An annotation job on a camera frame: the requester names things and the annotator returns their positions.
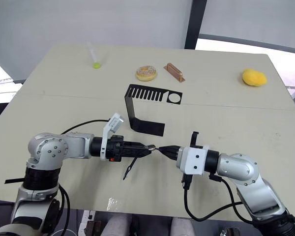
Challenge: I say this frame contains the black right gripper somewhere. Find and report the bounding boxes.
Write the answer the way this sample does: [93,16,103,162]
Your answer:
[160,131,200,162]

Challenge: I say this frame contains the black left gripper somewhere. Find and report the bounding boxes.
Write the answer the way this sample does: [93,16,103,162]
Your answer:
[106,135,153,163]

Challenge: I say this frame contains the watch body with black strap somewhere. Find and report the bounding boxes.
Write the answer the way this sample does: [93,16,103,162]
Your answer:
[122,145,160,180]

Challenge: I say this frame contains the black metal watch stand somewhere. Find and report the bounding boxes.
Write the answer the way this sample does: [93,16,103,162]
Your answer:
[124,84,183,137]

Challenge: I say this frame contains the clear tape patch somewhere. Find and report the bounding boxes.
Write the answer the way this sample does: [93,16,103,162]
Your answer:
[106,196,121,212]

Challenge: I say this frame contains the grey rounded leg shape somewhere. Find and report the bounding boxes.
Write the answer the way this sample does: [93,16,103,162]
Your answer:
[170,217,195,236]
[105,213,133,236]

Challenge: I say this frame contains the sprinkled doughnut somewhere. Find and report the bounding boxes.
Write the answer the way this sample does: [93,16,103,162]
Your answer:
[135,65,159,82]

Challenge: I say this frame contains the copper coloured metal holder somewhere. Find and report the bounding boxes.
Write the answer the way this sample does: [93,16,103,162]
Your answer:
[163,62,187,84]

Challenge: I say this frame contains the brown block under table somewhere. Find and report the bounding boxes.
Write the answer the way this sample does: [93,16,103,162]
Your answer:
[84,220,102,236]

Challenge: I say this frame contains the clear syringe with green cap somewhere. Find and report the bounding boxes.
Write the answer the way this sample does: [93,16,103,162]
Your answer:
[85,40,102,69]

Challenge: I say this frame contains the yellow sponge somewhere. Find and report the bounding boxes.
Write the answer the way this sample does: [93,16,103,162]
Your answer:
[241,68,268,88]

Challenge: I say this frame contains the black tape strip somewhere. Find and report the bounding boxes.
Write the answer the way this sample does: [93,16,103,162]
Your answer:
[4,177,26,185]

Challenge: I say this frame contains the dark window pillar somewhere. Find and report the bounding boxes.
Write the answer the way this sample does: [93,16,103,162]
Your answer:
[183,0,208,50]

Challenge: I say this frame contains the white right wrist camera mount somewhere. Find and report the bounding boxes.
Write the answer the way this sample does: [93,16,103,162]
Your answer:
[176,145,210,176]

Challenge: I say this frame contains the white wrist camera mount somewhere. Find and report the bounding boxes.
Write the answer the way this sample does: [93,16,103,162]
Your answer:
[100,113,126,162]
[176,145,210,176]

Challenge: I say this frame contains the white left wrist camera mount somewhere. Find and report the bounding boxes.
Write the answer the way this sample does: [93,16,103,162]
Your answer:
[100,113,126,162]

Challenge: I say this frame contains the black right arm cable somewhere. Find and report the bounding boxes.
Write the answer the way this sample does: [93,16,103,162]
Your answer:
[181,172,254,224]

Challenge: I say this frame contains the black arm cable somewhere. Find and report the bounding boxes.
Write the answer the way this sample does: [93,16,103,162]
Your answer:
[60,119,112,135]
[181,172,254,224]

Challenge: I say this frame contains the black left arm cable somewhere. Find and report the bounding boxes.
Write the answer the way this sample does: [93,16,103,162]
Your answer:
[60,119,112,135]

